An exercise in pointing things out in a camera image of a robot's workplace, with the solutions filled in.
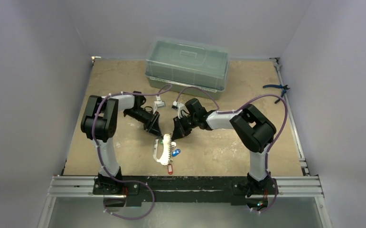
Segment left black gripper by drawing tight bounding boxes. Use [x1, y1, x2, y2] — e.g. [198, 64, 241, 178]
[125, 108, 162, 138]

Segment blue key tag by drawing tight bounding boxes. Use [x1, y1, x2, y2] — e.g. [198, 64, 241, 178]
[171, 149, 181, 157]

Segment red key tag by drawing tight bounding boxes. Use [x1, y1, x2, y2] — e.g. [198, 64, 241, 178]
[167, 164, 173, 175]

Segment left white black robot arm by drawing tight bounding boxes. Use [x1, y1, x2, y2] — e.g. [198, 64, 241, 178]
[81, 91, 162, 195]

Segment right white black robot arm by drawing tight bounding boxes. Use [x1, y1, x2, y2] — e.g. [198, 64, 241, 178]
[172, 98, 277, 197]

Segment clear green plastic storage box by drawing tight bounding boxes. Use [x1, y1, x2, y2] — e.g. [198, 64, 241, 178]
[145, 37, 229, 100]

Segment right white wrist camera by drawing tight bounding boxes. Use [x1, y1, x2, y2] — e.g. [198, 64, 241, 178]
[172, 101, 186, 119]

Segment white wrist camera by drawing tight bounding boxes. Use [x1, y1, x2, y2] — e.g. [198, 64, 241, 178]
[172, 101, 186, 119]
[152, 95, 166, 113]

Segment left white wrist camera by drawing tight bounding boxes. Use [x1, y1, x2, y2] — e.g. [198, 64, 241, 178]
[152, 95, 166, 113]

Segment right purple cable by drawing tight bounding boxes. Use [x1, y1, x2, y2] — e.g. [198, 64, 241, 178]
[175, 86, 289, 215]

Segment aluminium frame rail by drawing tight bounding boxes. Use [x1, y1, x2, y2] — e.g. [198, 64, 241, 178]
[48, 176, 323, 198]

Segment blue handled pliers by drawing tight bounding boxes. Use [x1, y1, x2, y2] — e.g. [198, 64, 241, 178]
[263, 84, 290, 104]

